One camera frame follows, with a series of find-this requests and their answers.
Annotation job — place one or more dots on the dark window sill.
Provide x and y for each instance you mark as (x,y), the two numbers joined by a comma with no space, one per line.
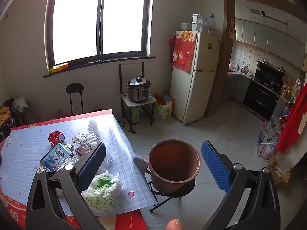
(100,64)

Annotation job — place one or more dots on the red hanging garment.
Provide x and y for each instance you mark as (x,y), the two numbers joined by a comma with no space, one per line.
(292,124)

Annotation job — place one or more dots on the orange shopping bag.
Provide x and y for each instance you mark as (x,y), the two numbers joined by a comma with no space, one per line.
(159,98)

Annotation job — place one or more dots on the plastic bags on floor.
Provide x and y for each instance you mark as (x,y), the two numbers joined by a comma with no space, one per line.
(267,143)

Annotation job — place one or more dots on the clear plastic containers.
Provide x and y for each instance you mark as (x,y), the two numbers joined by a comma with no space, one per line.
(209,25)

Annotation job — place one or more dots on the green electric kettle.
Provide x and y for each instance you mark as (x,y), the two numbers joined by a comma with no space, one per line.
(136,116)

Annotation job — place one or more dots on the crushed red can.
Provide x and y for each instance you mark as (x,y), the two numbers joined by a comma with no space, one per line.
(55,137)

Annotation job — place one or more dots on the stacked white containers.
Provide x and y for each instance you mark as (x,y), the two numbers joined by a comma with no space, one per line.
(197,21)

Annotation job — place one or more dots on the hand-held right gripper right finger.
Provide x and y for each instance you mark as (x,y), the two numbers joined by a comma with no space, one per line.
(214,165)

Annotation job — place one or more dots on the crumpled silver white packaging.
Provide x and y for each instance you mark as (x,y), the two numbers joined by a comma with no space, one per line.
(85,139)

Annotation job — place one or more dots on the white green plastic bag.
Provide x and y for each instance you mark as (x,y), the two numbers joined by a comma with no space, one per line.
(103,194)

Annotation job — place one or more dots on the white refrigerator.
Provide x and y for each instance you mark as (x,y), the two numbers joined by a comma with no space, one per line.
(191,93)

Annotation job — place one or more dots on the cardboard box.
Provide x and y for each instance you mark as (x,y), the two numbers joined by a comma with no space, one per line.
(279,170)

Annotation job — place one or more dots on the red printed cloth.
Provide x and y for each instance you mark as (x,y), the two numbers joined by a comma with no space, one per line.
(183,52)

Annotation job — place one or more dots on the grey kitchen counter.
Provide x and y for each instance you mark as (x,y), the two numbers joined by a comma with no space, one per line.
(236,86)

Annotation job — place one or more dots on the blue white carton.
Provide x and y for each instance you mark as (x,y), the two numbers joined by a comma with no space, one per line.
(56,157)

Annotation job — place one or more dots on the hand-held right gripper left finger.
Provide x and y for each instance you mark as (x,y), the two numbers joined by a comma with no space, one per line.
(92,163)

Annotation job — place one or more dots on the wooden door frame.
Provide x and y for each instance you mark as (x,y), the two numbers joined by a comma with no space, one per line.
(227,9)

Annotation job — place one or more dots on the green white printed sack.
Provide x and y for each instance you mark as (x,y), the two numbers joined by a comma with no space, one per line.
(164,112)

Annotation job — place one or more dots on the pale green bowl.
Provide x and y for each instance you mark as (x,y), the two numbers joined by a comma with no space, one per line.
(186,26)

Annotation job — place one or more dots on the white kitchen kettle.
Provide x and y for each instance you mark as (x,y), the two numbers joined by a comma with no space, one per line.
(245,69)

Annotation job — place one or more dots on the electric pressure cooker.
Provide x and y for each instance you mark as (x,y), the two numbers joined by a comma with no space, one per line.
(139,89)

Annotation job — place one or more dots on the white top side table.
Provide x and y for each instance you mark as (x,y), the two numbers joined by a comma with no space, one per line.
(146,100)

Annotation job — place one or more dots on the black kitchen stove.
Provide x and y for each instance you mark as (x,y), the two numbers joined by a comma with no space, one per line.
(261,98)

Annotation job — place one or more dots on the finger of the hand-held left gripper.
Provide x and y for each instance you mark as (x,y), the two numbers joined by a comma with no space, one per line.
(4,132)

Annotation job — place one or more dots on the black folding stool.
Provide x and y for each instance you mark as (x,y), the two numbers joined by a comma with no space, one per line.
(183,192)

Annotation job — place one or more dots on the blue plaid tablecloth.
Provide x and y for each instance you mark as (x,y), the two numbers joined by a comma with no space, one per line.
(120,139)

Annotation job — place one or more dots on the clear bubble wrap piece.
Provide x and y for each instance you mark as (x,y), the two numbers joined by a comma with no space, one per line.
(94,127)

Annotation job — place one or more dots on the dark framed window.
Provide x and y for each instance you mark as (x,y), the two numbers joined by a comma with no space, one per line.
(99,16)

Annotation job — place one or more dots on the kitchen wall cabinets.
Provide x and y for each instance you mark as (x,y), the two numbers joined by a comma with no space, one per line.
(268,37)

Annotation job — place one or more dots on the black round chair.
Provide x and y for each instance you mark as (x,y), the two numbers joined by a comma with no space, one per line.
(74,88)

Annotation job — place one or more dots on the yellow snack bags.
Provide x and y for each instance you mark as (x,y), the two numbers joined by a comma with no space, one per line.
(4,115)

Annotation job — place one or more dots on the brown plastic bucket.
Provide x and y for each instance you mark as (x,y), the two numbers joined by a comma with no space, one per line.
(172,184)

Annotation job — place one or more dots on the white crumpled plastic bag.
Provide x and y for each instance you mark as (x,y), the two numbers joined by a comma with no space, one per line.
(20,103)

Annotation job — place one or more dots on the clear plastic wrapper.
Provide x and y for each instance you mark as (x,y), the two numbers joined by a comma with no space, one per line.
(108,158)

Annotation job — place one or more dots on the yellow snack packet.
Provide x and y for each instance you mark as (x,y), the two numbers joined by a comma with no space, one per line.
(58,67)

